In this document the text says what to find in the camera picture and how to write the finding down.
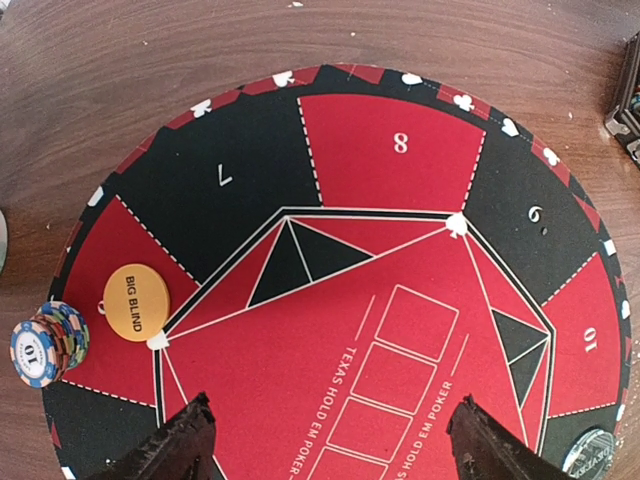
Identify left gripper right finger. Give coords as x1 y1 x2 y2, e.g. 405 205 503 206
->
447 395 570 480

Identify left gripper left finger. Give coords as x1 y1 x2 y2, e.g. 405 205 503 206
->
92 392 216 480

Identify clear dealer button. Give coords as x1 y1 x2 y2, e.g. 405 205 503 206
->
562 428 615 480

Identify orange big blind button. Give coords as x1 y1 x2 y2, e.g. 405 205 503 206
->
102 263 170 343

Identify round red black poker mat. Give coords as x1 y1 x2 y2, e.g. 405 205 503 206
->
43 65 632 479

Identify white floral mug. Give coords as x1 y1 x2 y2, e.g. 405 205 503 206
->
0 211 9 272

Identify black poker chip case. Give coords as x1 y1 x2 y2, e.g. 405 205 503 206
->
604 33 639 166

